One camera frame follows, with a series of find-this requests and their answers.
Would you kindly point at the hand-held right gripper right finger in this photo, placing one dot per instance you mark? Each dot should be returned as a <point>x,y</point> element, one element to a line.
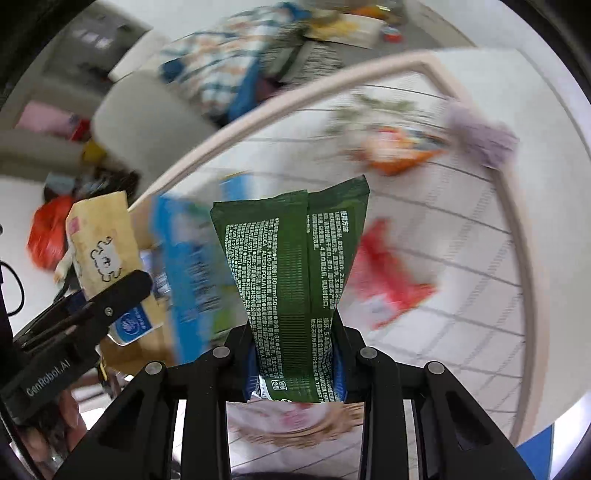
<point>340,379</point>

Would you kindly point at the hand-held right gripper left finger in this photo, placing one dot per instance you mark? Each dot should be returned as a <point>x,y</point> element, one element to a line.
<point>248,379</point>

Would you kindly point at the green wet wipes packet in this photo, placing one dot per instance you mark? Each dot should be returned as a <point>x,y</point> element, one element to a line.
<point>286,277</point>

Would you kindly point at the purple fluffy cloth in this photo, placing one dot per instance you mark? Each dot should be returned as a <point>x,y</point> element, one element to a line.
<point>485,136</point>

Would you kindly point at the blue mat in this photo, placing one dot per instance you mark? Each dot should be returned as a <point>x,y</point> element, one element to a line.
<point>538,445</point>

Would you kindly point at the green and white packet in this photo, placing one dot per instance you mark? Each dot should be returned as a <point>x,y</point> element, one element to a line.
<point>369,113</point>

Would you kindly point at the blue checkered bag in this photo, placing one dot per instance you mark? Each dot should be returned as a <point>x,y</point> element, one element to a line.
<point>217,60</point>

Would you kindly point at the pink and white packet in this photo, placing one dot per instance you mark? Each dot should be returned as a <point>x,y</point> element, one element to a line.
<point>295,424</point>

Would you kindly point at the yellow tissue packet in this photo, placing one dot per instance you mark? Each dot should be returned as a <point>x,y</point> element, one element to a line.
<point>99,240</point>

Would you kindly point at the pink cushion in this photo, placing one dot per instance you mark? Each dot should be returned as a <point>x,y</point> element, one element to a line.
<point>44,119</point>

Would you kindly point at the yellow flat packet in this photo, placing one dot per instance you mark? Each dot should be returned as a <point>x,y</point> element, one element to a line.
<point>341,30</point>

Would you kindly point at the red snack packet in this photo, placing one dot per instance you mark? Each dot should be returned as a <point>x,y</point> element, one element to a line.
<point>388,277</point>

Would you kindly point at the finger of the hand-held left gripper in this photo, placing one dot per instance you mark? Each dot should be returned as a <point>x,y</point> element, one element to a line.
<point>121,293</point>

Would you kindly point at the red plastic bag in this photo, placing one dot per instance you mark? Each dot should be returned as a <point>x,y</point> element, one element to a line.
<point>46,235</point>

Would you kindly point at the orange snack packet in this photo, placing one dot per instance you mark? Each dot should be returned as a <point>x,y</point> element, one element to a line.
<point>399,150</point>

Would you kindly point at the blue tissue packet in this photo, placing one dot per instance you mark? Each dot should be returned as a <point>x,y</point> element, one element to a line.
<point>194,277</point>

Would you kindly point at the beige sofa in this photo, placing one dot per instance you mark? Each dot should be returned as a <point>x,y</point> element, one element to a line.
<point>138,120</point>

